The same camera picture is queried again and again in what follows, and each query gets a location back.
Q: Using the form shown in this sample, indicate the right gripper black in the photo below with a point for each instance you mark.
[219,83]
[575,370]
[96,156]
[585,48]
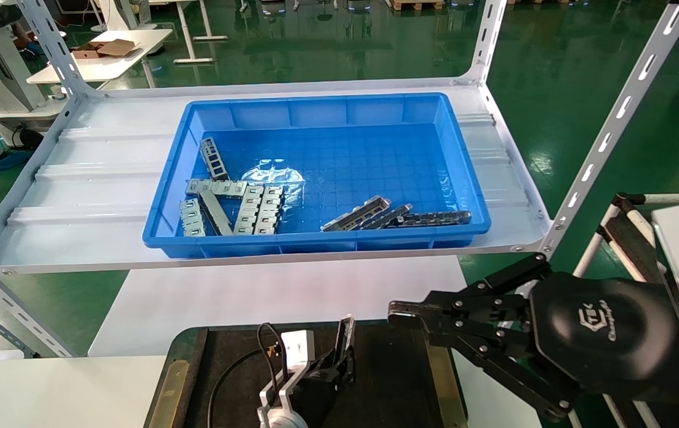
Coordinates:
[600,333]

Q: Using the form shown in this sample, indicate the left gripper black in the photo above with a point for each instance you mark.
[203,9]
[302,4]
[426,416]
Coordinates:
[318,398]

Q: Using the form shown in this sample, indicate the long silver channel part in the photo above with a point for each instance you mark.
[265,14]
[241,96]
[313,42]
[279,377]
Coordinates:
[357,214]
[346,336]

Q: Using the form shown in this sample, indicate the black flat container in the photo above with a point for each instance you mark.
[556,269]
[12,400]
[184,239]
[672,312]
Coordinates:
[387,380]

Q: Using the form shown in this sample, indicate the dark long metal part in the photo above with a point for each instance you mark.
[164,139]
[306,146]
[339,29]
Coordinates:
[434,218]

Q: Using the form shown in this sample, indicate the slim grey metal part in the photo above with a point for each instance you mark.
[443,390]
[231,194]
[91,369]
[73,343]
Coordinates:
[392,215]

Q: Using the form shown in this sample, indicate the short silver stamped part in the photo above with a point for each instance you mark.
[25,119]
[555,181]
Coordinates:
[192,217]

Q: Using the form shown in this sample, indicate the white tube cart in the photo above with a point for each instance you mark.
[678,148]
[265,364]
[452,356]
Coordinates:
[630,238]

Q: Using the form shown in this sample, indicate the clear plastic bag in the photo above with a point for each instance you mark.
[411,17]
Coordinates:
[274,173]

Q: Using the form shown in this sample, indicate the blue plastic bin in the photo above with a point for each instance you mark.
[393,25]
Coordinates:
[375,148]

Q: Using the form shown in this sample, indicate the white metal shelf rack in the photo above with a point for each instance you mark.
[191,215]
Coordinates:
[95,172]

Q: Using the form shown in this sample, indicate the wooden pallet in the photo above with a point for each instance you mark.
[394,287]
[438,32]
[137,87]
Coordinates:
[416,5]

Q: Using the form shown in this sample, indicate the white table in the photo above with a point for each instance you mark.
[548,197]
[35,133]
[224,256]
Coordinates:
[101,65]

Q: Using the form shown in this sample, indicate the black floor device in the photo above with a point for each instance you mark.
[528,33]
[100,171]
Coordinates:
[29,138]

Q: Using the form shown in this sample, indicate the open cardboard box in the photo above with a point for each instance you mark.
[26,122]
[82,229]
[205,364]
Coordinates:
[104,49]

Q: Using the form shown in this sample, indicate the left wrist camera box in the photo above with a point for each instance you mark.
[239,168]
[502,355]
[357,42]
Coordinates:
[299,348]

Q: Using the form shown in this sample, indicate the perforated grey metal bracket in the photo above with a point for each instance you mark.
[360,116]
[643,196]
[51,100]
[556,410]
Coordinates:
[214,159]

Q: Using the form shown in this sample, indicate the white desk leg frame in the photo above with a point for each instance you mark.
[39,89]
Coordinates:
[193,35]

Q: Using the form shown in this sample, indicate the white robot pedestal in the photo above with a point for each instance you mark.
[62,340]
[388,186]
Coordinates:
[0,65]

